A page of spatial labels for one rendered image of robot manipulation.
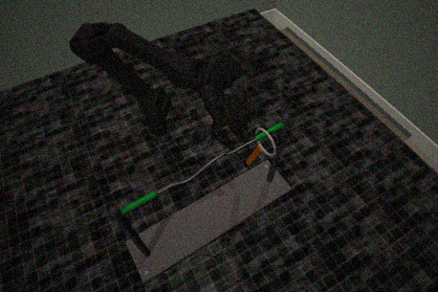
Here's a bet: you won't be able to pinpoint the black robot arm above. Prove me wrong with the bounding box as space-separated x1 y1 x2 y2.
69 21 248 140

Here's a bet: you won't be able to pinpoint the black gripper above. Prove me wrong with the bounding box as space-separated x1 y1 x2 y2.
192 92 262 151

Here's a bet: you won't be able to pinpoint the orange vertical bar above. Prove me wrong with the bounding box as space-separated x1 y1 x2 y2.
246 127 276 166

